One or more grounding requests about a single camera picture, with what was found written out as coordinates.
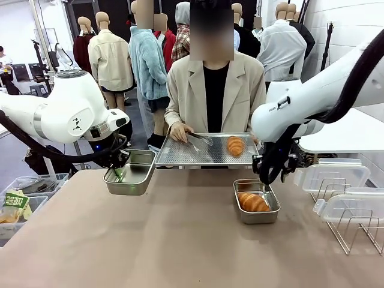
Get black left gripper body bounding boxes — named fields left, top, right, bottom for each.
left=107, top=148, right=131, bottom=170

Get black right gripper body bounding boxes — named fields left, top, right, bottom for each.
left=252, top=151, right=301, bottom=183

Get rectangular stainless steel container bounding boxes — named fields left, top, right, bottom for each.
left=233, top=179, right=281, bottom=225
left=103, top=149, right=157, bottom=196

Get golden brown croissant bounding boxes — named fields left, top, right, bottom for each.
left=226, top=136, right=245, bottom=157
left=236, top=192, right=271, bottom=212

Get stainless steel tongs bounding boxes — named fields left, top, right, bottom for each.
left=183, top=131, right=214, bottom=148

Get perforated steel baking tray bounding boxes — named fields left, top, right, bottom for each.
left=155, top=133, right=260, bottom=169

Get clear plastic container lid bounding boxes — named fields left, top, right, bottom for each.
left=293, top=158, right=371, bottom=193
left=311, top=187, right=384, bottom=224

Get person's right forearm beige sleeve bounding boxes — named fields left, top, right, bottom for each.
left=164, top=106, right=189, bottom=133

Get person's right hand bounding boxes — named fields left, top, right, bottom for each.
left=169, top=122, right=196, bottom=143

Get clear plastic bin with utensils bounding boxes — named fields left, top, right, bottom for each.
left=7, top=173, right=70, bottom=199

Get person in beige coat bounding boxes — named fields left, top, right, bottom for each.
left=164, top=0, right=267, bottom=136

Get clear plastic bin with snacks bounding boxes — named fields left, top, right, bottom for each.
left=0, top=194, right=50, bottom=241

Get white side table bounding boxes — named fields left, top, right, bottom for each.
left=295, top=107, right=384, bottom=154

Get mannequin in cream jacket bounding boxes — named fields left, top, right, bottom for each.
left=88, top=11, right=135, bottom=110

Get green snack bag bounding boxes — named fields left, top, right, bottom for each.
left=2, top=189, right=31, bottom=223

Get grey plastic stool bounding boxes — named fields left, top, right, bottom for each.
left=29, top=85, right=49, bottom=98

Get mannequin in dark red sweater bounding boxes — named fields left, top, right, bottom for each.
left=73, top=16, right=94, bottom=76

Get mannequin in white shirt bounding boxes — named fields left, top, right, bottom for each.
left=257, top=2, right=308, bottom=82

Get mannequin in red jacket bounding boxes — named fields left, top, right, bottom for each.
left=153, top=13, right=178, bottom=73

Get mannequin in black top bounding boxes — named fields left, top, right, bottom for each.
left=230, top=2, right=262, bottom=58

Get mannequin in plaid shirt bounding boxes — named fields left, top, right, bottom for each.
left=171, top=2, right=191, bottom=63

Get tall black tripod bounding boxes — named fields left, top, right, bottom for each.
left=319, top=21, right=335, bottom=73

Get mannequin in black jacket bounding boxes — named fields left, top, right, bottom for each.
left=287, top=3, right=316, bottom=61

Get seated background person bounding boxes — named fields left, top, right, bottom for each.
left=0, top=46, right=14, bottom=95

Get slanted metal pole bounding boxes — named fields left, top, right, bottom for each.
left=29, top=0, right=56, bottom=71

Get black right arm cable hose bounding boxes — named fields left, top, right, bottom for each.
left=259, top=37, right=384, bottom=185

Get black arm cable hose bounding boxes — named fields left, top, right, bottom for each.
left=259, top=37, right=384, bottom=185
left=0, top=109, right=128, bottom=169

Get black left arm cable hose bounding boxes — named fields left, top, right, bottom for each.
left=0, top=109, right=128, bottom=169

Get metal wire rack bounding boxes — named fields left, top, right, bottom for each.
left=310, top=176, right=384, bottom=256

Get black camera stand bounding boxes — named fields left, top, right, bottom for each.
left=31, top=38, right=59, bottom=74

